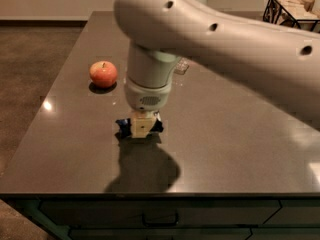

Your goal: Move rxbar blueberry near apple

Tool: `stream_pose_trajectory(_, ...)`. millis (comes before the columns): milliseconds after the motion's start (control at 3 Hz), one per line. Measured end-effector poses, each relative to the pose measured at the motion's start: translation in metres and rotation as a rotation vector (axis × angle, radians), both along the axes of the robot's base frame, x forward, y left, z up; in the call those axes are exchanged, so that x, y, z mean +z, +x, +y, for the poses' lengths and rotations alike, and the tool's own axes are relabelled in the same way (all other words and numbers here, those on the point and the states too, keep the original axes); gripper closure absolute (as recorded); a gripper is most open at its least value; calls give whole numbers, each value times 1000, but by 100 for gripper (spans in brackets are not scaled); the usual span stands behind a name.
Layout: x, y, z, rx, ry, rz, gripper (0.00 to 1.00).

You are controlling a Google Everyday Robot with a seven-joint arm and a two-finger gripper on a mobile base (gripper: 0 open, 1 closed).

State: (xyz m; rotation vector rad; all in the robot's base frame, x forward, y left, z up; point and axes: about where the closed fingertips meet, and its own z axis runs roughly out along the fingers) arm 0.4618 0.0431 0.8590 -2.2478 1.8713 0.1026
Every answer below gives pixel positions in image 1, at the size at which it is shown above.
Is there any dark blue rxbar wrapper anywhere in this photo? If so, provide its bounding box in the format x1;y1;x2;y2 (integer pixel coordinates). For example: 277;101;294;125
116;112;164;138

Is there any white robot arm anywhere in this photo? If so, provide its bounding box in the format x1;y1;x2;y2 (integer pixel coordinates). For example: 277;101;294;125
114;0;320;128

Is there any black wire napkin holder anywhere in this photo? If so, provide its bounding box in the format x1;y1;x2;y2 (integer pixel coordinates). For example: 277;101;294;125
263;0;320;33

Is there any red apple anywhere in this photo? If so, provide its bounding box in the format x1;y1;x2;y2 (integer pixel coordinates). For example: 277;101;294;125
89;61;118;88

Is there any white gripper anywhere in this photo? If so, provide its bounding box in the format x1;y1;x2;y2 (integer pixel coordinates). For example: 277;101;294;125
124;78;171;138

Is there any black drawer handle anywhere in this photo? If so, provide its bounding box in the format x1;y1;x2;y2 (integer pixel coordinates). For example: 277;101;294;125
141;212;179;228

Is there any dark cabinet drawer front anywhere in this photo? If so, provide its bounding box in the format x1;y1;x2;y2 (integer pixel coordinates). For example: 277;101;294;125
40;200;280;228

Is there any clear plastic water bottle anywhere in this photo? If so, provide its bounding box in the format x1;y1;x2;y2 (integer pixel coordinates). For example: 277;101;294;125
174;58;189;75

